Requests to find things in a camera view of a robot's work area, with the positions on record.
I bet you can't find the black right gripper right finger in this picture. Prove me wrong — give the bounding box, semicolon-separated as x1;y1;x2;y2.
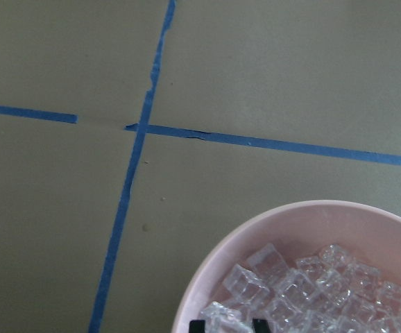
252;318;271;333

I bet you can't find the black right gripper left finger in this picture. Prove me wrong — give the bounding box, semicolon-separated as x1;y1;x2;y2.
189;320;205;333

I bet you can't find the pile of clear ice cubes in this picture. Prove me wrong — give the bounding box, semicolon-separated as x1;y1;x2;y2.
199;243;401;332

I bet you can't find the pink bowl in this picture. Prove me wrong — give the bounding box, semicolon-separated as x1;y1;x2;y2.
171;200;401;332

